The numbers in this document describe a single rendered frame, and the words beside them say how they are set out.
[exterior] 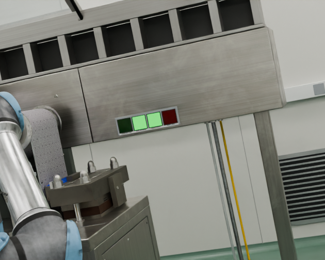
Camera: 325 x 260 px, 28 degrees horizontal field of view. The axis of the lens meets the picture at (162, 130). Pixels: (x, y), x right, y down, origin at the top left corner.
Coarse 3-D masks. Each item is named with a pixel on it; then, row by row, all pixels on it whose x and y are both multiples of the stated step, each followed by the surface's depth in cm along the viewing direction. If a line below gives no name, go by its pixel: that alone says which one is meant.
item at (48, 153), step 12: (36, 144) 226; (48, 144) 236; (60, 144) 246; (36, 156) 225; (48, 156) 234; (60, 156) 244; (36, 168) 224; (48, 168) 232; (60, 168) 242; (48, 180) 231
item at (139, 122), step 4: (140, 116) 247; (144, 116) 246; (136, 120) 247; (140, 120) 247; (144, 120) 246; (136, 124) 247; (140, 124) 247; (144, 124) 247; (136, 128) 248; (140, 128) 247
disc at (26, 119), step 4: (24, 116) 223; (24, 120) 223; (28, 120) 223; (28, 124) 223; (28, 128) 223; (28, 132) 223; (28, 136) 223; (28, 140) 223; (24, 144) 224; (24, 148) 224
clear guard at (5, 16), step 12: (0, 0) 248; (12, 0) 248; (24, 0) 248; (36, 0) 248; (48, 0) 248; (60, 0) 248; (0, 12) 254; (12, 12) 254; (24, 12) 254; (36, 12) 254; (48, 12) 254; (60, 12) 254; (0, 24) 260; (12, 24) 260
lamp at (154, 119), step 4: (148, 116) 246; (152, 116) 246; (156, 116) 245; (148, 120) 246; (152, 120) 246; (156, 120) 245; (160, 120) 245; (152, 124) 246; (156, 124) 245; (160, 124) 245
